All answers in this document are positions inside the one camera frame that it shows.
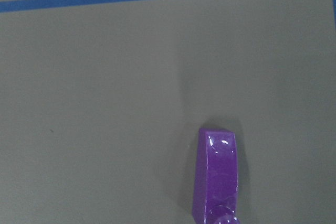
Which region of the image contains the purple trapezoid block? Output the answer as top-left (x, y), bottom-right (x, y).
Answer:
top-left (192, 128), bottom-right (239, 224)

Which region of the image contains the brown paper table cover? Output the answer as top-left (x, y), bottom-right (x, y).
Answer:
top-left (1, 0), bottom-right (335, 223)

